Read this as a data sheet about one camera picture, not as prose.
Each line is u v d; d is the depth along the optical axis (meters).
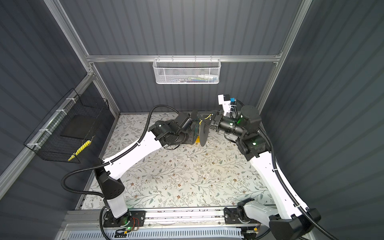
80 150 0.68
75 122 0.75
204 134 0.79
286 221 0.36
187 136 0.67
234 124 0.52
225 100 0.56
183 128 0.56
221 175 0.89
